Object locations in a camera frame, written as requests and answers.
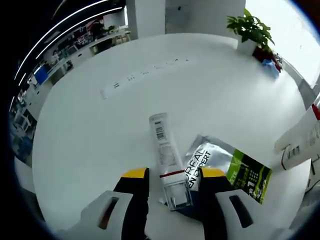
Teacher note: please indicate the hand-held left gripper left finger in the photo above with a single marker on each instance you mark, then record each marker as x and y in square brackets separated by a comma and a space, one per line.
[135, 212]

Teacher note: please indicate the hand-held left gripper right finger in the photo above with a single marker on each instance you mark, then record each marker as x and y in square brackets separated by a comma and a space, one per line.
[215, 215]

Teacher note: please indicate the silver green skincare sachet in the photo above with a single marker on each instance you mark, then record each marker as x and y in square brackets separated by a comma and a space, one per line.
[212, 155]

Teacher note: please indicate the white skincare tube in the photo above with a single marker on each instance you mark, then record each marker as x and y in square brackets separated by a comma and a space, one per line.
[297, 140]

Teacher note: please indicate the white table power strip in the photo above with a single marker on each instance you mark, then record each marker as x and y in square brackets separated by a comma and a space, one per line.
[150, 73]

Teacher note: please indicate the blue cloth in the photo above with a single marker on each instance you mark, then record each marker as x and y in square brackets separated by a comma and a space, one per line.
[271, 68]

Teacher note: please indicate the blue bin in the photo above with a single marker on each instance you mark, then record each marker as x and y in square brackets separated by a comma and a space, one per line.
[41, 75]

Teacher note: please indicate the dark red cloth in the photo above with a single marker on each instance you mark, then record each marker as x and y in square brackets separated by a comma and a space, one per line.
[261, 53]

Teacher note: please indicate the long white office counter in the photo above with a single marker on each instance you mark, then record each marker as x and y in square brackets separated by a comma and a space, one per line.
[105, 42]

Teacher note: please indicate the green potted plant white pot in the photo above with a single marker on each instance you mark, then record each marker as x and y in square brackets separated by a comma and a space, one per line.
[250, 27]

